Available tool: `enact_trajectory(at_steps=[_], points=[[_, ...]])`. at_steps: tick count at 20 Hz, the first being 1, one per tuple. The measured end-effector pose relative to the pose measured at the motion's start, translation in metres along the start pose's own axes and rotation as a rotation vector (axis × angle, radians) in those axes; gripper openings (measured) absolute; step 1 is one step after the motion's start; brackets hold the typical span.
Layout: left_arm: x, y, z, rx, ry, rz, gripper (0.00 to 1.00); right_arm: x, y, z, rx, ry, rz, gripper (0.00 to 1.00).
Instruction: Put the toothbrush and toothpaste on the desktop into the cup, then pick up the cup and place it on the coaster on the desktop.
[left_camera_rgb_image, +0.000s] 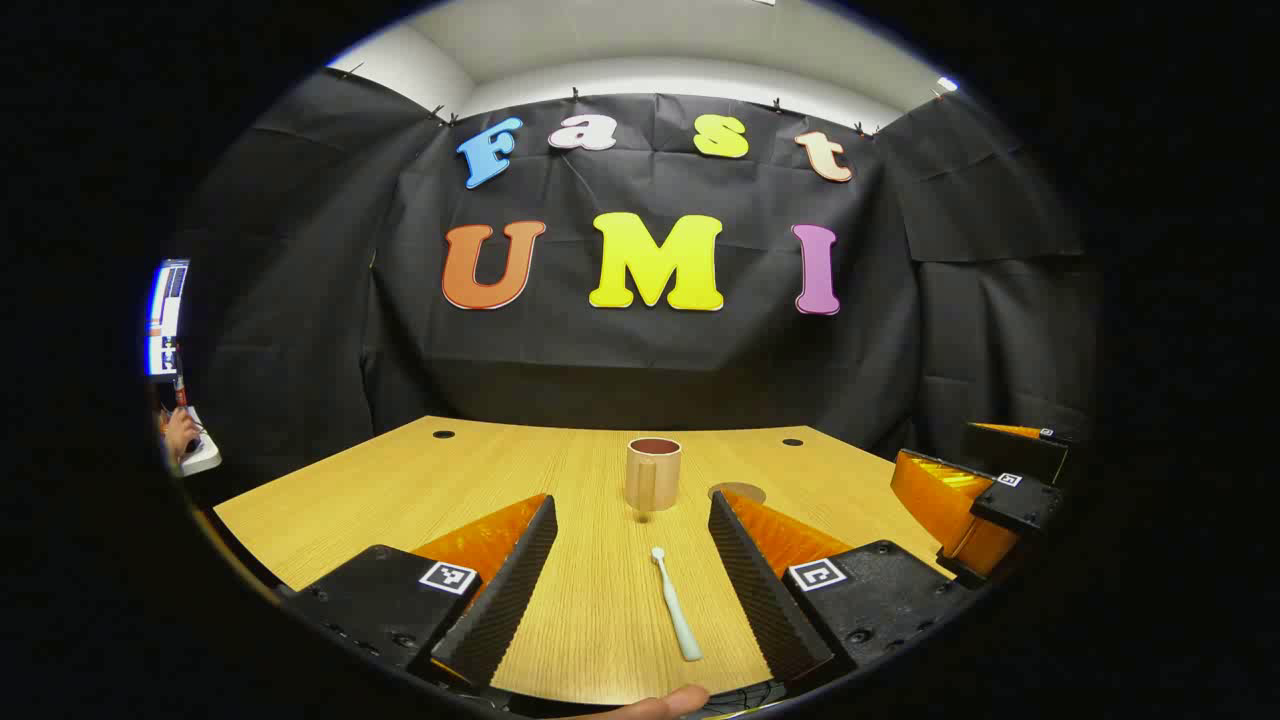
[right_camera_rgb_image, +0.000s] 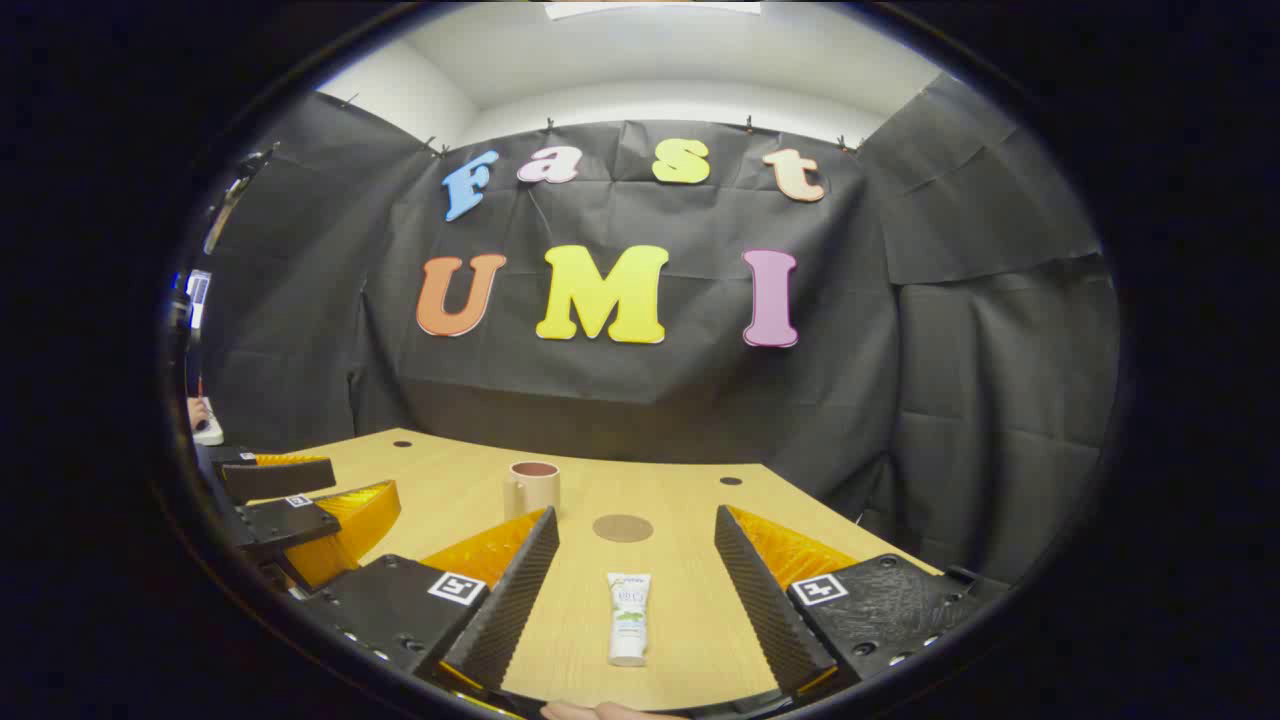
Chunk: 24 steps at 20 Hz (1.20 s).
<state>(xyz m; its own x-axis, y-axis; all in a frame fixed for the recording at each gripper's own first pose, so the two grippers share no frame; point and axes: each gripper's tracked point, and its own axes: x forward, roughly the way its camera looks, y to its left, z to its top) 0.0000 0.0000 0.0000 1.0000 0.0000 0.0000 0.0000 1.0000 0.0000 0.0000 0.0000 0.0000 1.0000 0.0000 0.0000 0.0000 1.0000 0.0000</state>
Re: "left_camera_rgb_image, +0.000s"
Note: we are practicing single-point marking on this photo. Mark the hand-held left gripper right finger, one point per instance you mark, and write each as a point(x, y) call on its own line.
point(760, 590)

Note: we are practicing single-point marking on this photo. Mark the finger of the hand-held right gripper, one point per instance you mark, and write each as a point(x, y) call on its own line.
point(935, 495)
point(1020, 452)

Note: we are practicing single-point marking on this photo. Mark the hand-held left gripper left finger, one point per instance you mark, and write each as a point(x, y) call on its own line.
point(505, 590)

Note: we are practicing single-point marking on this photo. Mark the pale green toothbrush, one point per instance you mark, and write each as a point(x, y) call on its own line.
point(676, 610)

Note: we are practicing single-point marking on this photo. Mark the round brown coaster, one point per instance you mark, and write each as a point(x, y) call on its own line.
point(745, 493)

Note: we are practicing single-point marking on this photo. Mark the wooden desktop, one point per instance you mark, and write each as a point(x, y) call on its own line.
point(400, 500)

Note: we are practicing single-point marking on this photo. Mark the black backdrop cloth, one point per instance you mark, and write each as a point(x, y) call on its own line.
point(650, 360)

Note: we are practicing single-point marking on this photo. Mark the white device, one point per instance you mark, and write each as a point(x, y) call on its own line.
point(203, 458)

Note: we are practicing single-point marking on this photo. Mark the computer monitor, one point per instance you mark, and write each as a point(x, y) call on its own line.
point(165, 310)

